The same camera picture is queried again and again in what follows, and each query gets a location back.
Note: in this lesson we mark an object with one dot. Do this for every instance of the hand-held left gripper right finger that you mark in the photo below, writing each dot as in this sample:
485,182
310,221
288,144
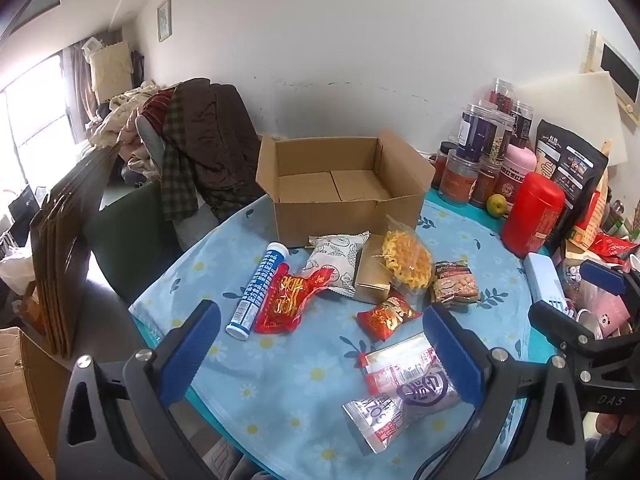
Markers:
450,355

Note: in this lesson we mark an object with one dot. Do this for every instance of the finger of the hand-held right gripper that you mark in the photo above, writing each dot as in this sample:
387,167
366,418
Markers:
602,275
555,320

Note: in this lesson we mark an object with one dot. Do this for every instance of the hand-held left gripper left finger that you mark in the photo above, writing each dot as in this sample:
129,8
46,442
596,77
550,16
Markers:
196,340

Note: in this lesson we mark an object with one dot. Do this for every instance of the red white snack packet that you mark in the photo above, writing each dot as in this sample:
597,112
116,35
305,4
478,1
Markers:
395,365

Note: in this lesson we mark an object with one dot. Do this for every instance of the peanut snack packet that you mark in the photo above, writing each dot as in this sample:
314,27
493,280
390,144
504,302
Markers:
455,285

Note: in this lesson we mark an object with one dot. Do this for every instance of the small red snack packet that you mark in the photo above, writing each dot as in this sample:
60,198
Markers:
387,317

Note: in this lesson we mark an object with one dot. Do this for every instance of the silver purple snack packet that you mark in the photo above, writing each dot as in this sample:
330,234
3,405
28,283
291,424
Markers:
395,410

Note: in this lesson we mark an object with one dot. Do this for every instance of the white blue tablet tube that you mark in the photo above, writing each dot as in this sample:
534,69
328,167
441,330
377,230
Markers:
257,290

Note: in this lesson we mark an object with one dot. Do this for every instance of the large red snack packet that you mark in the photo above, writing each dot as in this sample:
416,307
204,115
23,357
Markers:
285,305

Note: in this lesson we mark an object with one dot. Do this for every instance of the clear bag of yellow crisps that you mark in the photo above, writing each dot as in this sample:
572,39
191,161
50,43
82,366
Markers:
405,260

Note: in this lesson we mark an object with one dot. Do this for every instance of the gold rectangular box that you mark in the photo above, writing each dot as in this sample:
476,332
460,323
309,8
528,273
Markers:
370,275

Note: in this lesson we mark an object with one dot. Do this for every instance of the white printed snack packet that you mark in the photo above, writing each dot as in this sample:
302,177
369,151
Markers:
335,260

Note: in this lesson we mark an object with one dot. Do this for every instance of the brown cardboard box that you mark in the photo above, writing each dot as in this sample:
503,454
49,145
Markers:
325,220

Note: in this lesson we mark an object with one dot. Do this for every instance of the person's right hand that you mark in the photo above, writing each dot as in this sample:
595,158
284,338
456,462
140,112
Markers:
612,425

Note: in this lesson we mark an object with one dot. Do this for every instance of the red snack bag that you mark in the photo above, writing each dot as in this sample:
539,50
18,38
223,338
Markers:
617,247

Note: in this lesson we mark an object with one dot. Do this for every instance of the white plastic device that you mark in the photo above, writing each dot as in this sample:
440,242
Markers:
545,277

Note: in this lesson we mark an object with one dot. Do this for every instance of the pink panda bag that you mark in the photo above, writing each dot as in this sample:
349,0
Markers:
612,317

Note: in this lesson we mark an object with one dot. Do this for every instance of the tan orange packet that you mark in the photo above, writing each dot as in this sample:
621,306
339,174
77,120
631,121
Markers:
590,225

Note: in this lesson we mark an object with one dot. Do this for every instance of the red canister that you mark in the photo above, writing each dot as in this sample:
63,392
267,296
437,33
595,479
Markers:
532,215

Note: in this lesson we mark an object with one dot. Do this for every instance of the blue daisy tablecloth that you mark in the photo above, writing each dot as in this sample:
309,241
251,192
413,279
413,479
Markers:
300,360

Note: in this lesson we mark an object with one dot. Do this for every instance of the black stand-up pouch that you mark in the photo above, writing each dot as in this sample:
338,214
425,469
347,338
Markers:
575,165

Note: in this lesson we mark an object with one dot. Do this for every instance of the dark green chair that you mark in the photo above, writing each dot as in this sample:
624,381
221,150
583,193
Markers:
130,240

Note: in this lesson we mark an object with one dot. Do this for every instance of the green pear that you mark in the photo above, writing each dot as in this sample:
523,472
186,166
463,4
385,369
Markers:
496,205

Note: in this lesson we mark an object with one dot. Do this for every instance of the pink lidded jar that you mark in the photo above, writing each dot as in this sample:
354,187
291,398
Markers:
517,165

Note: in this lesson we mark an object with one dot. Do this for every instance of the jar of brown powder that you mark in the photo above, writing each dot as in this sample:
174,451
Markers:
485,185

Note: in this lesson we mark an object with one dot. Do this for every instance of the flattened cardboard sheets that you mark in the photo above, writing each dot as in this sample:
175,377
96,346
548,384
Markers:
60,260

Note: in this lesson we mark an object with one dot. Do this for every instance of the plaid garment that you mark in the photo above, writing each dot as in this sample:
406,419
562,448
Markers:
175,180

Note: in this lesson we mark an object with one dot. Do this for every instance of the clear jar of beans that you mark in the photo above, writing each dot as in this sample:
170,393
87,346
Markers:
500,140

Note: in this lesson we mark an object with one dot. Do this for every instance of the large jar orange powder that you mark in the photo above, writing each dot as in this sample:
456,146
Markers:
457,180

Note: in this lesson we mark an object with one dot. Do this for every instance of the white foam board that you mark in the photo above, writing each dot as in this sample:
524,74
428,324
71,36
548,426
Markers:
575,105

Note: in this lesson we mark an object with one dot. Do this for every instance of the worn cardboard carton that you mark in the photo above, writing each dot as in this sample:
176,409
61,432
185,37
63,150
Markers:
25,395

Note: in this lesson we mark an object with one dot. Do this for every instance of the brown quilted jacket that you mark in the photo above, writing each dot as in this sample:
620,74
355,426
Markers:
215,150

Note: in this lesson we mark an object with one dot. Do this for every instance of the clear jar purple label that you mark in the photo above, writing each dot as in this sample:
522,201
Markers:
472,135

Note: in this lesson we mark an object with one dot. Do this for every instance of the white plastic bag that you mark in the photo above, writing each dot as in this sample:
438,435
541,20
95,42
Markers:
15,270

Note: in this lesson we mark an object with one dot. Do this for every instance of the small red spice bottle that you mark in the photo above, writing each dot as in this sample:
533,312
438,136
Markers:
442,160

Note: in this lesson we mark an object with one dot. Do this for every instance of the clear jar dark red contents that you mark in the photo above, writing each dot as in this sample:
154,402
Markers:
500,95

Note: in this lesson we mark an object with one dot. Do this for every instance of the wooden framed blackboard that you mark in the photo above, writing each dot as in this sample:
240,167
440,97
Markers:
617,67

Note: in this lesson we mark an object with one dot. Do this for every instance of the pile of light clothes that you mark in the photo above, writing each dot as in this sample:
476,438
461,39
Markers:
120,120

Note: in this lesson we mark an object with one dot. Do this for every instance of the red striped garment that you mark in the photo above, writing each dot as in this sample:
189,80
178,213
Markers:
156,107

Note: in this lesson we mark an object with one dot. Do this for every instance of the brown curtain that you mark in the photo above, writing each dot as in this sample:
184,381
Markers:
77,100

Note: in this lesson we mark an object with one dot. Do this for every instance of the beige upright cushion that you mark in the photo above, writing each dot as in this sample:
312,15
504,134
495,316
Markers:
110,70

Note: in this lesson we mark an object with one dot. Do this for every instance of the framed wall picture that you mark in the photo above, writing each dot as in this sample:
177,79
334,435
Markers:
164,19

